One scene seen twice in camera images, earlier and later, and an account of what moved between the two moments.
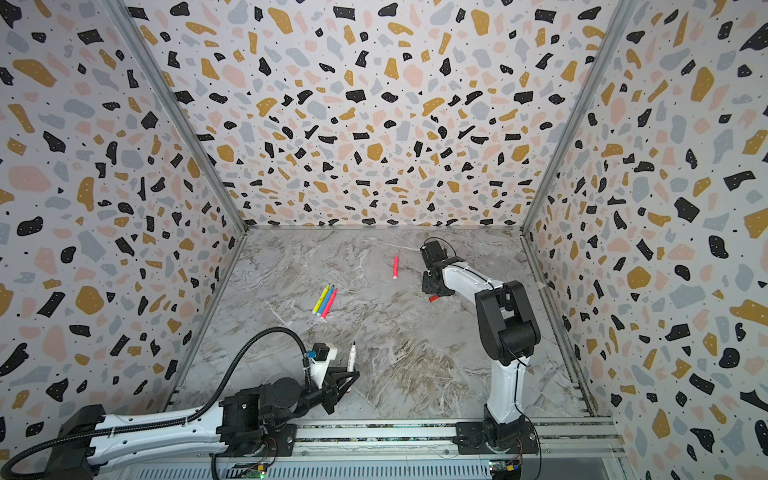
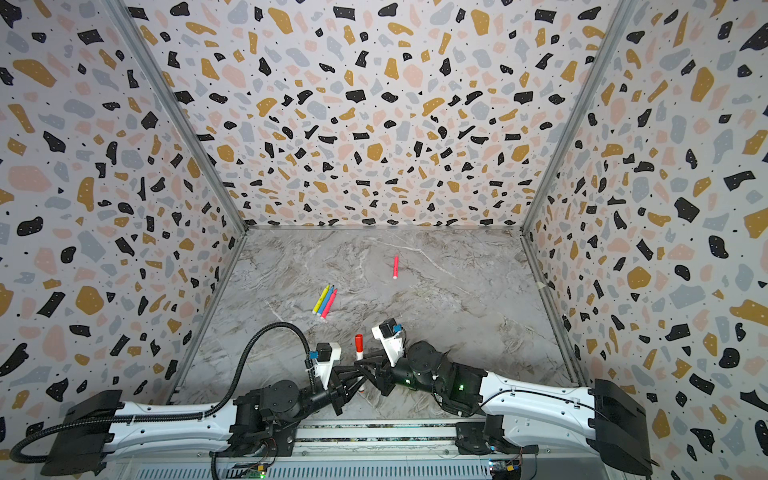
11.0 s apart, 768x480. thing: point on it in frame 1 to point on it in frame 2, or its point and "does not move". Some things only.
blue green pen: [326, 299] does not move
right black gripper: [429, 282] to [388, 372]
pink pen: [330, 303] does not move
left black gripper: [327, 391] does not move
